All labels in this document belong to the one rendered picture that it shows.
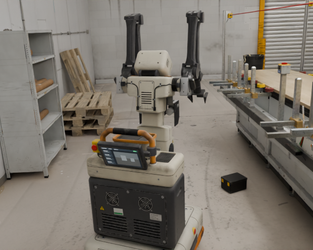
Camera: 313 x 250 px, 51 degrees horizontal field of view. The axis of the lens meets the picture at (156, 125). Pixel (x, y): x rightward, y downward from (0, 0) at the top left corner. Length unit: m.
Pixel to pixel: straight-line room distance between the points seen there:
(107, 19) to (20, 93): 6.42
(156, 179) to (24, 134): 2.17
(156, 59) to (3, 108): 2.06
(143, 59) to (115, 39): 7.63
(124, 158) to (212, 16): 8.31
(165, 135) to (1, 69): 2.03
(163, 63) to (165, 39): 7.65
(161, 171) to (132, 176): 0.18
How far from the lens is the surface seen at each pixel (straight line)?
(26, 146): 3.76
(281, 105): 2.77
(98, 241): 2.18
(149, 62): 2.09
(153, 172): 1.80
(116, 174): 1.91
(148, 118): 2.14
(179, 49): 9.74
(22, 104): 3.63
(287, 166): 3.38
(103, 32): 9.76
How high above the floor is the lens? 1.53
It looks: 17 degrees down
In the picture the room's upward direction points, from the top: 2 degrees counter-clockwise
